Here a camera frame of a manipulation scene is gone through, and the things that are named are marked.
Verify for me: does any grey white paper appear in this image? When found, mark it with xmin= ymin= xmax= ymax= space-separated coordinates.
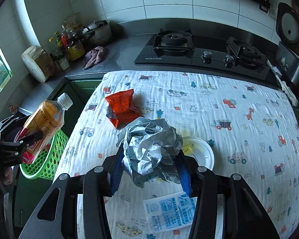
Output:
xmin=117 ymin=117 xmax=183 ymax=188

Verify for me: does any round wooden chopping block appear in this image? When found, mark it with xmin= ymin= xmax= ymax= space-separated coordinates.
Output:
xmin=21 ymin=45 xmax=56 ymax=83

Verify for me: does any red cap sauce bottle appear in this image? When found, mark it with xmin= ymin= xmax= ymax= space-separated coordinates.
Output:
xmin=61 ymin=24 xmax=71 ymax=49

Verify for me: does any white blue milk carton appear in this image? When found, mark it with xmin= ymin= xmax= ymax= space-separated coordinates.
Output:
xmin=143 ymin=192 xmax=197 ymax=233

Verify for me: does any small white label jar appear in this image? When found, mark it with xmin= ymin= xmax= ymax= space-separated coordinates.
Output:
xmin=57 ymin=54 xmax=70 ymax=70

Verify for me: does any green plastic waste basket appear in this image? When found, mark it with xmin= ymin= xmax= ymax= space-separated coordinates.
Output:
xmin=20 ymin=130 xmax=68 ymax=180

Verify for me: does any yellow label sauce bottle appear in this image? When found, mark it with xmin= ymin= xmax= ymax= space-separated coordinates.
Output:
xmin=66 ymin=28 xmax=85 ymax=61

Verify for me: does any person's left hand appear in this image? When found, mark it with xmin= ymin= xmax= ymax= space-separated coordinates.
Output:
xmin=0 ymin=167 xmax=13 ymax=185

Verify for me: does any red yellow tea bottle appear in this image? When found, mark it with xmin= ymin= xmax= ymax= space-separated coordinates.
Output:
xmin=14 ymin=93 xmax=73 ymax=164

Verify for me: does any white cloth at stove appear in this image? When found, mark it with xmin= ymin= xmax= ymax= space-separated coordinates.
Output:
xmin=266 ymin=60 xmax=298 ymax=107

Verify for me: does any white cartoon print tablecloth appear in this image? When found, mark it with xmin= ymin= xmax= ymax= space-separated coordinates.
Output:
xmin=57 ymin=71 xmax=299 ymax=238

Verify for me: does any pink dish rag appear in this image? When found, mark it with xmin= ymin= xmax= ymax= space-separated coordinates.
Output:
xmin=83 ymin=46 xmax=106 ymax=70

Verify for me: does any red foil snack wrapper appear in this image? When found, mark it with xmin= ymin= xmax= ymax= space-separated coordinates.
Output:
xmin=105 ymin=89 xmax=141 ymax=129

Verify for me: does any yellow snack bag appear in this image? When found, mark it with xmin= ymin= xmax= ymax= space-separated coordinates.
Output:
xmin=182 ymin=141 xmax=193 ymax=155

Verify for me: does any black gas stove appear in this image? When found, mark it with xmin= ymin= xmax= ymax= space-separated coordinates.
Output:
xmin=134 ymin=30 xmax=278 ymax=86

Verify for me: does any steel cooking pot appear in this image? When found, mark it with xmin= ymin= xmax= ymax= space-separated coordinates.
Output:
xmin=82 ymin=20 xmax=112 ymax=45

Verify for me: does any green cabinet door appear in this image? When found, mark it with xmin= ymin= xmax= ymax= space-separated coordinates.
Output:
xmin=47 ymin=78 xmax=102 ymax=137

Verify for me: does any black rice cooker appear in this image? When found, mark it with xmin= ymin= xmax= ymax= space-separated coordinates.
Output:
xmin=276 ymin=3 xmax=299 ymax=86

